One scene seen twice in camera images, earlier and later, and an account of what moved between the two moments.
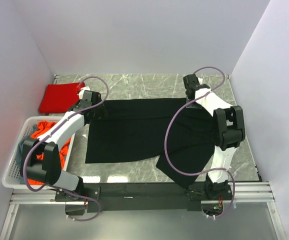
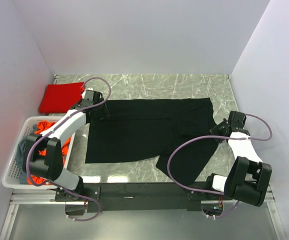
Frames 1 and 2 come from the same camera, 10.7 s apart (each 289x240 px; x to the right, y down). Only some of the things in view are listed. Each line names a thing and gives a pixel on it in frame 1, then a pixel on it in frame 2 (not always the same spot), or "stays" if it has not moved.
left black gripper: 100,112 stays
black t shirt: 131,131 stays
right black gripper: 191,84 → 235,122
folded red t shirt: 59,98 stays
